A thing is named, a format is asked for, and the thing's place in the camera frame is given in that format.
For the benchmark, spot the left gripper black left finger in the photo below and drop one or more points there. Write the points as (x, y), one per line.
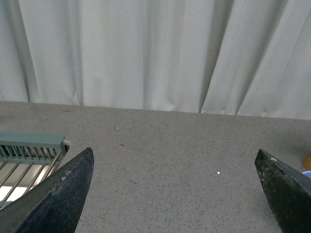
(55, 205)

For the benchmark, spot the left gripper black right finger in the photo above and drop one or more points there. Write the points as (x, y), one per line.
(288, 193)

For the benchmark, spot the light blue plastic cup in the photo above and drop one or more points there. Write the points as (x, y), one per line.
(307, 173)

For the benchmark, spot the bamboo chopstick holder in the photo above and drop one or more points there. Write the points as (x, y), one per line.
(307, 162)

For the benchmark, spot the green dish drying rack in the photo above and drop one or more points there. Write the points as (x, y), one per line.
(26, 159)

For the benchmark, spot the white pleated curtain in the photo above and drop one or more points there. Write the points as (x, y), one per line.
(231, 57)

